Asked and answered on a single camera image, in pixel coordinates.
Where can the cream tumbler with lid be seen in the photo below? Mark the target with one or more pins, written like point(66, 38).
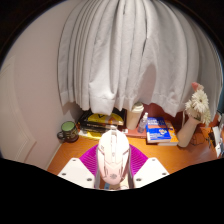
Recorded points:
point(134, 116)

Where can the yellow-edged white book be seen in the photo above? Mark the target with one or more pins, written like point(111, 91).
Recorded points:
point(90, 135)

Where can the clear sanitizer bottle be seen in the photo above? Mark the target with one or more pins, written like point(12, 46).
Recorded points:
point(142, 124)

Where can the dark red book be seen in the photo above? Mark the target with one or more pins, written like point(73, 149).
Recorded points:
point(135, 132)

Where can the white pitcher vase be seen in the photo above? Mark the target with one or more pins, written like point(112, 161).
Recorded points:
point(187, 131)

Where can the white pleated curtain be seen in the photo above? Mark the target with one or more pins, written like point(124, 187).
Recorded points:
point(133, 50)

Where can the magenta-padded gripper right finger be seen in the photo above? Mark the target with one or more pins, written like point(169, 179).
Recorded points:
point(151, 171)

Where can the pink white computer mouse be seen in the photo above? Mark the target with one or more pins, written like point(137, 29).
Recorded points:
point(113, 156)

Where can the white flower bouquet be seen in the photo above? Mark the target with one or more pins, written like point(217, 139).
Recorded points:
point(199, 101)

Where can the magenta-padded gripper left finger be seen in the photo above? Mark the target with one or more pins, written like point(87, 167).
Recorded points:
point(75, 171)

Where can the dark green mug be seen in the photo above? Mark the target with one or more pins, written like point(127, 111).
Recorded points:
point(69, 130)

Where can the orange cover book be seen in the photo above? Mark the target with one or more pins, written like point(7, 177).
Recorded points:
point(173, 135)

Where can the blue cover book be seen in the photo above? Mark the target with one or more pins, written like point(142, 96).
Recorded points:
point(157, 130)

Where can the yellow and black book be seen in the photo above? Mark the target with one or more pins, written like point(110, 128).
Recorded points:
point(103, 119)

